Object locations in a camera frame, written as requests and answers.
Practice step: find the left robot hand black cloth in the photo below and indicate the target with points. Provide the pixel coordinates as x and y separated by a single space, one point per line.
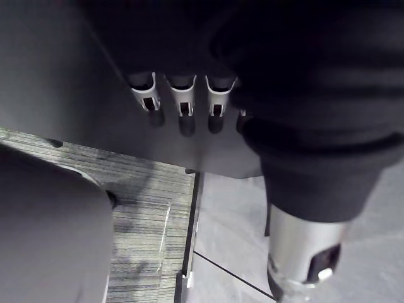
303 79

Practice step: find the black floor threshold strip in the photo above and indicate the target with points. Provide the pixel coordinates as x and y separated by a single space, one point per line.
191 221

